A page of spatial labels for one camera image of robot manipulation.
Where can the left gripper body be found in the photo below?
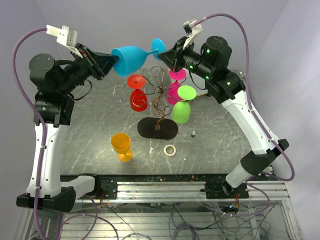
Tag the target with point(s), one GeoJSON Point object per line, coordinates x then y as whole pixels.
{"type": "Point", "coordinates": [86, 64]}

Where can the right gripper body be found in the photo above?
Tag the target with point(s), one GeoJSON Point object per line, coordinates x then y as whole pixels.
{"type": "Point", "coordinates": [188, 58]}

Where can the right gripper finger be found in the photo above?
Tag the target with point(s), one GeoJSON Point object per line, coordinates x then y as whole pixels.
{"type": "Point", "coordinates": [170, 54]}
{"type": "Point", "coordinates": [169, 61]}

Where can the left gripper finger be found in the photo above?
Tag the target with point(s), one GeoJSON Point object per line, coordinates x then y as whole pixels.
{"type": "Point", "coordinates": [99, 57]}
{"type": "Point", "coordinates": [103, 68]}

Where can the clear wine glass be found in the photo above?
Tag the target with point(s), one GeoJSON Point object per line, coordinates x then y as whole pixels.
{"type": "Point", "coordinates": [155, 73]}

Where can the blue wine glass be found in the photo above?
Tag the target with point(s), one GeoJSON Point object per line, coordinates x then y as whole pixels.
{"type": "Point", "coordinates": [132, 58]}

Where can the pink wine glass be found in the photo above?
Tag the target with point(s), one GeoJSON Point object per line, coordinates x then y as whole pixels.
{"type": "Point", "coordinates": [172, 92]}

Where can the red wine glass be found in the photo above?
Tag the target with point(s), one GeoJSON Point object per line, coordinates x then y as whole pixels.
{"type": "Point", "coordinates": [138, 98]}

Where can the green wine glass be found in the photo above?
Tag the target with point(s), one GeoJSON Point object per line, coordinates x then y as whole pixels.
{"type": "Point", "coordinates": [182, 109]}

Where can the orange wine glass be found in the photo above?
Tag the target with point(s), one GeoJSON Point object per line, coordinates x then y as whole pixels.
{"type": "Point", "coordinates": [121, 144]}

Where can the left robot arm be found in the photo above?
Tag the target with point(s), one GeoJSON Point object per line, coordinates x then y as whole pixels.
{"type": "Point", "coordinates": [55, 80]}

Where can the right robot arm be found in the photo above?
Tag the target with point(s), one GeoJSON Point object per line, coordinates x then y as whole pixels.
{"type": "Point", "coordinates": [211, 64]}

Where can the metal wine glass rack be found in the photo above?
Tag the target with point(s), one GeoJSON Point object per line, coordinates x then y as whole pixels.
{"type": "Point", "coordinates": [161, 126]}

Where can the small whiteboard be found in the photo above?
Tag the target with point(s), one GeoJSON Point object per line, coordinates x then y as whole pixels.
{"type": "Point", "coordinates": [202, 94]}

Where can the masking tape roll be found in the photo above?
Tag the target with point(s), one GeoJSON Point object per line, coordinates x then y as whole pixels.
{"type": "Point", "coordinates": [169, 150]}

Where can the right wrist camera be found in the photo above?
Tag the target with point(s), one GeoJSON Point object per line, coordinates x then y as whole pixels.
{"type": "Point", "coordinates": [191, 31]}

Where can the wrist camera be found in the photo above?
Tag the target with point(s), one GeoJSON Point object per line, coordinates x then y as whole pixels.
{"type": "Point", "coordinates": [191, 31]}
{"type": "Point", "coordinates": [65, 36]}

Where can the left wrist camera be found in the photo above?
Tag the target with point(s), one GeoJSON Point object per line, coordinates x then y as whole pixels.
{"type": "Point", "coordinates": [65, 36]}

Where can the aluminium frame rail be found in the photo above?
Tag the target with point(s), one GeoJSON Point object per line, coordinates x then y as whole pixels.
{"type": "Point", "coordinates": [154, 192]}

